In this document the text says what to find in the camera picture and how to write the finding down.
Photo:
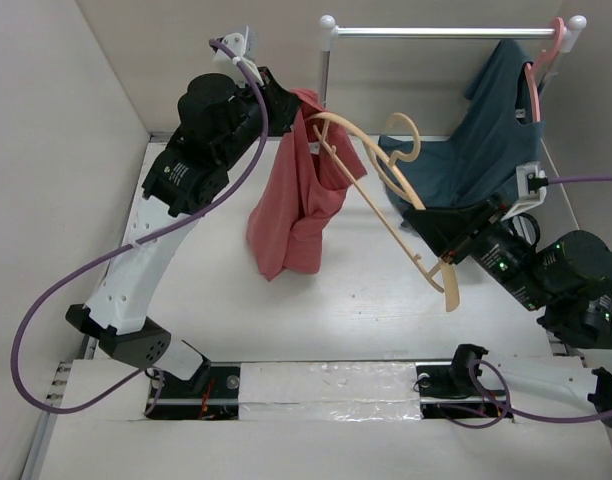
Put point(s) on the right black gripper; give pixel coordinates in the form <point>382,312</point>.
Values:
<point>445,225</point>

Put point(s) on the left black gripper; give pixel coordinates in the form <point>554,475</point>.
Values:
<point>280,103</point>

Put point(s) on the red t shirt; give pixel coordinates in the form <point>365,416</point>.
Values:
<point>304,191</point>

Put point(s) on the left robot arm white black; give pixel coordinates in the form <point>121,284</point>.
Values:
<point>219,121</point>

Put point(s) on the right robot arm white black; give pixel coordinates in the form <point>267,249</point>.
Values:
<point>569,282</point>

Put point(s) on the teal t shirt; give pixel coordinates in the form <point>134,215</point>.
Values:
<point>495,136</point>

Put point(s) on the white metal clothes rack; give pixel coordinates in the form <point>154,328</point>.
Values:
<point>563,33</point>

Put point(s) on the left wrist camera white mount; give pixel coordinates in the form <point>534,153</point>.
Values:
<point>242,43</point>

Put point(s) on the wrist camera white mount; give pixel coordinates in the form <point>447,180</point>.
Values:
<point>242,43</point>
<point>525,190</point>

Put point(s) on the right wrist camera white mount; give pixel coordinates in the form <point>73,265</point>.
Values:
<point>525,190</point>

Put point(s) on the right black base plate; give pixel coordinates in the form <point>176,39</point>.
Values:
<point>447,391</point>

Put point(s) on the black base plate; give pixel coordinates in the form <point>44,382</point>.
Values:
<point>447,391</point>
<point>217,399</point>

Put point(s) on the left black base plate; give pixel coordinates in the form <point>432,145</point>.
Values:
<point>217,399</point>

